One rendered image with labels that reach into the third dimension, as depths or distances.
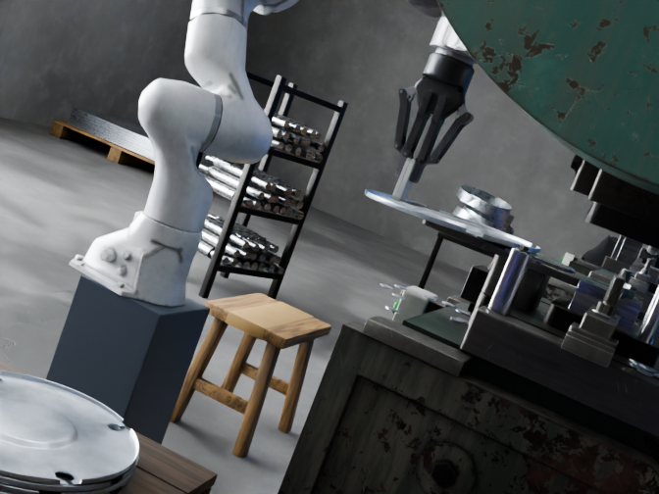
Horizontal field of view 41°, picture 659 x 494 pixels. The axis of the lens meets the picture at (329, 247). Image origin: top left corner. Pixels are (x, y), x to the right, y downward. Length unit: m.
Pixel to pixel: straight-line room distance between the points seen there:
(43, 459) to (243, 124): 0.74
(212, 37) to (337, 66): 7.01
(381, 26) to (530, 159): 1.87
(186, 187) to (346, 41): 7.13
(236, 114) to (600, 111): 0.83
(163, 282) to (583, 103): 0.92
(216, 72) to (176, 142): 0.16
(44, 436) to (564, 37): 0.76
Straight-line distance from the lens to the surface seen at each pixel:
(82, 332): 1.66
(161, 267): 1.61
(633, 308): 1.31
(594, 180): 1.34
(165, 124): 1.56
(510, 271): 1.21
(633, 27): 0.94
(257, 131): 1.62
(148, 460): 1.27
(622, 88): 0.93
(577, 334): 1.15
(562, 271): 1.33
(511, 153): 8.12
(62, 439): 1.17
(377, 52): 8.55
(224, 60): 1.64
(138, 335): 1.60
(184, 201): 1.60
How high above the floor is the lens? 0.87
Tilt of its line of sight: 8 degrees down
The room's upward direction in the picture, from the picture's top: 21 degrees clockwise
